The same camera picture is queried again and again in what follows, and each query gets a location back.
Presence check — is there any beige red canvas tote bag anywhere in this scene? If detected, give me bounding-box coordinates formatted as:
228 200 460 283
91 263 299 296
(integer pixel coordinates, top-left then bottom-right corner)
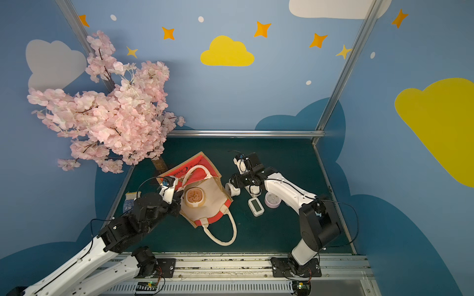
159 152 237 247

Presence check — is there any small white digital clock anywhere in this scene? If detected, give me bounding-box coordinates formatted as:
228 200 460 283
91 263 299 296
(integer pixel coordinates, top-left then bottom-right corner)
248 197 265 217

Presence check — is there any white rectangular digital clock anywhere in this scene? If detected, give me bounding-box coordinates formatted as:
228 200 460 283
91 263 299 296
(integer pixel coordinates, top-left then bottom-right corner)
247 186 262 197

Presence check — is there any white twin bell alarm clock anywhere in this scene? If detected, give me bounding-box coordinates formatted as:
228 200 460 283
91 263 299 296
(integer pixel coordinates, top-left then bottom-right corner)
225 182 241 197

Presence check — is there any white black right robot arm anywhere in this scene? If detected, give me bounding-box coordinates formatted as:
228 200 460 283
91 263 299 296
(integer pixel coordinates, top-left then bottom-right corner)
229 153 343 267

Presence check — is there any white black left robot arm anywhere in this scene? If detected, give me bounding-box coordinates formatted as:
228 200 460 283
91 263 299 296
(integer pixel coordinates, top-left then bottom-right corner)
8 192 183 296

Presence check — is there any blue white work glove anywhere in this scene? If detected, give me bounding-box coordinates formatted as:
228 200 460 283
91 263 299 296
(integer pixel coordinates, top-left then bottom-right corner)
122 191 141 213

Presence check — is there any left small circuit board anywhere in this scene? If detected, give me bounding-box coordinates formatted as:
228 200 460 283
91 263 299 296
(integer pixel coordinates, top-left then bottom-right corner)
134 281 159 296

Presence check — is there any small circuit board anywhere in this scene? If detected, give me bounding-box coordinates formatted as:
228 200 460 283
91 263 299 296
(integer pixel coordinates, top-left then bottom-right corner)
134 281 159 296
291 281 311 296

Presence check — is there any pink cherry blossom tree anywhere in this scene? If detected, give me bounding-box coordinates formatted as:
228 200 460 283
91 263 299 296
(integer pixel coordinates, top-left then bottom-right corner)
27 31 185 173

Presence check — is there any right small circuit board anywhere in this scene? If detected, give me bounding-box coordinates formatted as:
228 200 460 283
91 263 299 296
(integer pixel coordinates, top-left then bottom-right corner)
291 281 311 296

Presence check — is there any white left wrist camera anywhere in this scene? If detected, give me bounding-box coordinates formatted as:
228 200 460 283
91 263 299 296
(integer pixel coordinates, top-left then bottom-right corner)
159 176 178 204

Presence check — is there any aluminium back frame rail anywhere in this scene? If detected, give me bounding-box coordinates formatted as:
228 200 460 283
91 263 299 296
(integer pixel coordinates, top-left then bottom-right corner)
168 130 325 138

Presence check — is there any aluminium left floor rail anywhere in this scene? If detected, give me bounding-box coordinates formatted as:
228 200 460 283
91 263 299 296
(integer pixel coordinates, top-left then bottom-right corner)
101 165 135 220

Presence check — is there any aluminium floor rail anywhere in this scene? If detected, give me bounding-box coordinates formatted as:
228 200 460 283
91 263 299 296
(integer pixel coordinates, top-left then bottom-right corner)
101 165 135 220
312 143 357 255

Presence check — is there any aluminium right floor rail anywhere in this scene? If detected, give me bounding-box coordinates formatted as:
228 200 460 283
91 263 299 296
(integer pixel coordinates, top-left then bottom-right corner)
312 143 357 255

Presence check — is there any metal base rail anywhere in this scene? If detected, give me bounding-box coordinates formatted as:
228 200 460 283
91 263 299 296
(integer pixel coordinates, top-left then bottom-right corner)
104 252 381 296

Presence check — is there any aluminium right corner post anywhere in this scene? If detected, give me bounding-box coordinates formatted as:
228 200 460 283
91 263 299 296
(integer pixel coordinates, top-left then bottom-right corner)
312 0 384 149

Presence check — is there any aluminium corner post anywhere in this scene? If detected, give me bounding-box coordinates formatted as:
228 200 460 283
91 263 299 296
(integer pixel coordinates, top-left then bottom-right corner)
312 0 384 149
55 0 116 93

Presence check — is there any aluminium left corner post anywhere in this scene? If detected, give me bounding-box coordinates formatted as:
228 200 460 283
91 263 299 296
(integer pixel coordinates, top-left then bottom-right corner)
55 0 116 93

